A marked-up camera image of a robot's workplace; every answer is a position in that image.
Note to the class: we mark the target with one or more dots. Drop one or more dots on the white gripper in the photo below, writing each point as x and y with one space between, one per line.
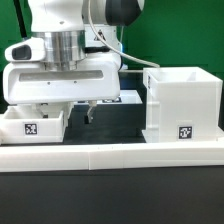
26 80

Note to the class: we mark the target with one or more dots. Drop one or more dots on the white front drawer with tag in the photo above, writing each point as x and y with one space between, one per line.
23 124

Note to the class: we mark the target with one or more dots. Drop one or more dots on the white drawer cabinet box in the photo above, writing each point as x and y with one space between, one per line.
183 104

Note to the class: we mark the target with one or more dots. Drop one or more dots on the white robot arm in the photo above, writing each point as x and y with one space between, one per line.
66 59

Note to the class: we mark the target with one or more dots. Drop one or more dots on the white fiducial tag sheet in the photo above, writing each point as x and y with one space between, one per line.
125 97

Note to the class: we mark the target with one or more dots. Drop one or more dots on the white U-shaped fence rail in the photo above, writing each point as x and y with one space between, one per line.
111 156

